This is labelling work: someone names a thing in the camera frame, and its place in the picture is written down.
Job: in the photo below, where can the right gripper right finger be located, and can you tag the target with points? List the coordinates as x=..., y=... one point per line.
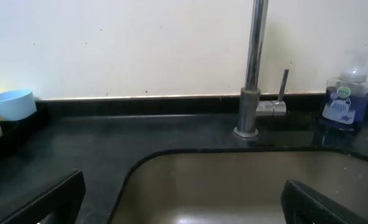
x=308, y=205

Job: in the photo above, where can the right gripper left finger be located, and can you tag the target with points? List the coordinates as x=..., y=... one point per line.
x=53, y=196

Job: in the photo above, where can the black tray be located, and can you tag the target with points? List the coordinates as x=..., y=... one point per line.
x=13, y=133

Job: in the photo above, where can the steel sink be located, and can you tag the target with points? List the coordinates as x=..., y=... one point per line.
x=233, y=186

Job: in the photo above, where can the blue cup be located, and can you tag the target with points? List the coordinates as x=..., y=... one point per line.
x=14, y=105

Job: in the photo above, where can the blue soap bottle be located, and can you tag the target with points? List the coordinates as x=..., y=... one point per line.
x=347, y=105

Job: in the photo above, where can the steel tap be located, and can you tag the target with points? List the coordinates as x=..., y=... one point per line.
x=249, y=109

